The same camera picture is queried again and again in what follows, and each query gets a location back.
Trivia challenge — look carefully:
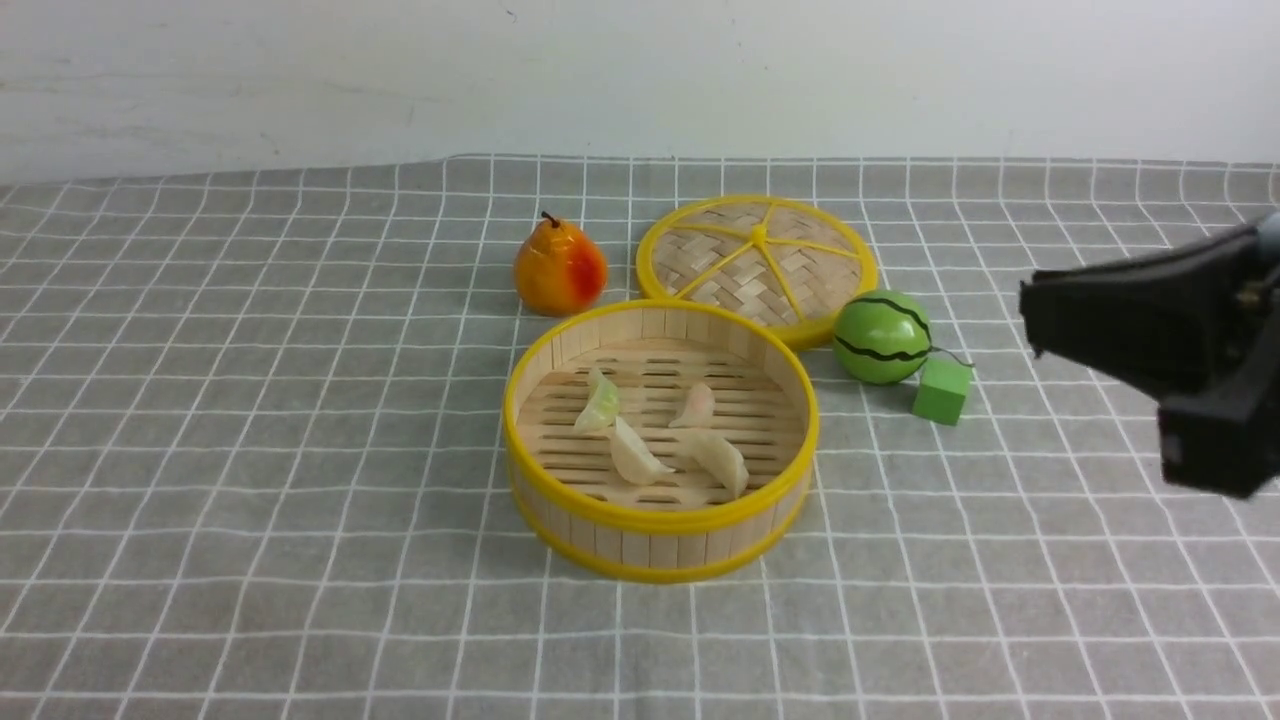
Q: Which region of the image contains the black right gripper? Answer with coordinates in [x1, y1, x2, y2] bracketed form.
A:
[1018, 213, 1279, 500]

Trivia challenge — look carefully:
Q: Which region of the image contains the beige dumpling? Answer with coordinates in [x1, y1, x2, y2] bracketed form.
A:
[680, 428, 750, 500]

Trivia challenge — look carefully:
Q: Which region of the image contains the pink dumpling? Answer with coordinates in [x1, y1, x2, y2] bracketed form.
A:
[668, 383, 716, 429]

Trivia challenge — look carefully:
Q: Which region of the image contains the cream dumpling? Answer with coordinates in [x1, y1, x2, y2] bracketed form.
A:
[609, 416, 675, 487]

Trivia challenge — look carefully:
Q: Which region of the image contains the green dumpling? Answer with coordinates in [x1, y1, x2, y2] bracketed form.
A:
[573, 368, 621, 434]

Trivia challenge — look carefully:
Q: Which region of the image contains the woven bamboo steamer lid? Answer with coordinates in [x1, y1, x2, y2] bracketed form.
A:
[635, 195, 881, 351]

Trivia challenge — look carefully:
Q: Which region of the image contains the bamboo steamer tray yellow rim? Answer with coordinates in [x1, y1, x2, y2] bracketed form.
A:
[502, 300, 820, 584]

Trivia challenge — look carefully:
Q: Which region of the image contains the green cube block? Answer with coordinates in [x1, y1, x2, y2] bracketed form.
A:
[911, 356, 975, 427]

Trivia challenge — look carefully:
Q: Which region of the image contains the green striped watermelon ball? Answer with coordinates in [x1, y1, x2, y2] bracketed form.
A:
[832, 290, 934, 386]

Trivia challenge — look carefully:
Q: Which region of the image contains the orange red toy pear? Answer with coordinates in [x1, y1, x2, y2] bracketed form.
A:
[513, 211, 609, 316]

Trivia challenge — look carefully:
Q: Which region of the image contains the grey white-grid tablecloth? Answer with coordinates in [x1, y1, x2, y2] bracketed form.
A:
[1, 156, 1277, 719]

